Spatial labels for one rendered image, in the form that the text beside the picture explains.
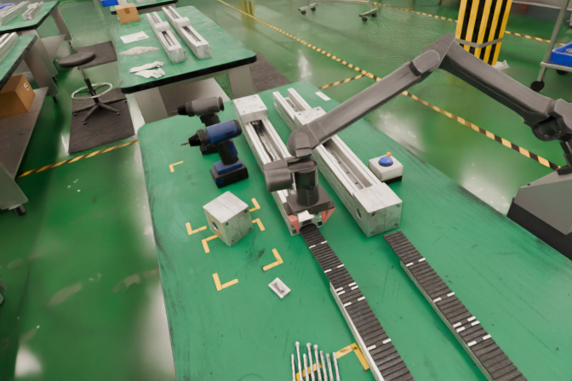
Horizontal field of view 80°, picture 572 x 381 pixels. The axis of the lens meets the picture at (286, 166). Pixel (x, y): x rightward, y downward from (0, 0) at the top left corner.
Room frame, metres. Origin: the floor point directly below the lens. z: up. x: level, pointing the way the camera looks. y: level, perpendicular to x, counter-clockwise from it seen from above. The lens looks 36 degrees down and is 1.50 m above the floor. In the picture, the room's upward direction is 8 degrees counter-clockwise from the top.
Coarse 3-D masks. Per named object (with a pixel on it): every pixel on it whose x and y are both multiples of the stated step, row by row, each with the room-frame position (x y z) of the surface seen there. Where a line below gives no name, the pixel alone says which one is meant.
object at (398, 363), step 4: (396, 360) 0.30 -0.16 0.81; (400, 360) 0.29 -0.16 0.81; (388, 364) 0.29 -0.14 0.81; (392, 364) 0.29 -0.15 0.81; (396, 364) 0.29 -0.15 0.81; (400, 364) 0.29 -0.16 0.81; (404, 364) 0.29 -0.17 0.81; (380, 368) 0.28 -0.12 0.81; (384, 368) 0.28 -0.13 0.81; (388, 368) 0.28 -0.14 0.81; (392, 368) 0.28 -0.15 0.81; (396, 368) 0.28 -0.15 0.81; (400, 368) 0.28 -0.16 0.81; (380, 372) 0.28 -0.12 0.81; (384, 372) 0.28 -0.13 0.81; (388, 372) 0.27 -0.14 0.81; (392, 372) 0.27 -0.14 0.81; (384, 376) 0.27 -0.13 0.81
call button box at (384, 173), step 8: (376, 160) 0.89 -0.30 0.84; (392, 160) 0.88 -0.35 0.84; (376, 168) 0.85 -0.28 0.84; (384, 168) 0.84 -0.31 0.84; (392, 168) 0.84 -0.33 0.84; (400, 168) 0.84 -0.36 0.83; (376, 176) 0.85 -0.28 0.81; (384, 176) 0.83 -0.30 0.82; (392, 176) 0.84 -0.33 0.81; (400, 176) 0.84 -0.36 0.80
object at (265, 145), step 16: (256, 128) 1.22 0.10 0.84; (272, 128) 1.15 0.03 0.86; (256, 144) 1.06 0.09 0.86; (272, 144) 1.09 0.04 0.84; (256, 160) 1.06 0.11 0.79; (272, 160) 0.98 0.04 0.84; (272, 192) 0.84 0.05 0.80; (288, 192) 0.81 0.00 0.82; (288, 224) 0.69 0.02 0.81; (304, 224) 0.68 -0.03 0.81; (320, 224) 0.70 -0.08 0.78
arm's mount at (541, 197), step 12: (540, 180) 0.68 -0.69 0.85; (552, 180) 0.64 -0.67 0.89; (564, 180) 0.60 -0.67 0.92; (528, 192) 0.66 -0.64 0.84; (540, 192) 0.64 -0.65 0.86; (552, 192) 0.61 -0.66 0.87; (564, 192) 0.59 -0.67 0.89; (528, 204) 0.65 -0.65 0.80; (540, 204) 0.63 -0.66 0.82; (552, 204) 0.60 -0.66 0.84; (564, 204) 0.58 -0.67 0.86; (540, 216) 0.61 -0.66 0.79; (552, 216) 0.59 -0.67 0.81; (564, 216) 0.57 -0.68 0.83; (564, 228) 0.56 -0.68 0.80
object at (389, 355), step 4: (392, 348) 0.32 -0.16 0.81; (384, 352) 0.31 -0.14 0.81; (388, 352) 0.31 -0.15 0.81; (392, 352) 0.31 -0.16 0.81; (396, 352) 0.31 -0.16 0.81; (376, 356) 0.31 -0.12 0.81; (380, 356) 0.30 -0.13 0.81; (384, 356) 0.30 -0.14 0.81; (388, 356) 0.30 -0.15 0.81; (392, 356) 0.30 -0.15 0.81; (396, 356) 0.30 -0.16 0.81; (400, 356) 0.30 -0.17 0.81; (376, 360) 0.30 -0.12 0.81; (380, 360) 0.30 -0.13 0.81; (384, 360) 0.30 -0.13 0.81; (388, 360) 0.30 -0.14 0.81; (392, 360) 0.30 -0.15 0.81; (376, 364) 0.29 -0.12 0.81; (380, 364) 0.29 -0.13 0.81; (384, 364) 0.29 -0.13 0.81
